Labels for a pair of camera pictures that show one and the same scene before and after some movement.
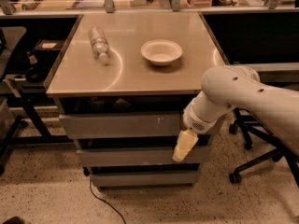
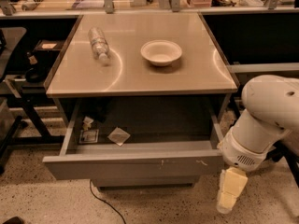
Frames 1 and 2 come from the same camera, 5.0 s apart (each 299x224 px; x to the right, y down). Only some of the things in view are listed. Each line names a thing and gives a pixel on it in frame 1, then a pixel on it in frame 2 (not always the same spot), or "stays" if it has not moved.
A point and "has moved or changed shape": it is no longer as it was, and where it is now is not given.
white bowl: (161, 52) stays
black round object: (35, 74) stays
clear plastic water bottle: (99, 44) stays
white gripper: (194, 120) -> (241, 154)
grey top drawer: (155, 125) has moved or changed shape
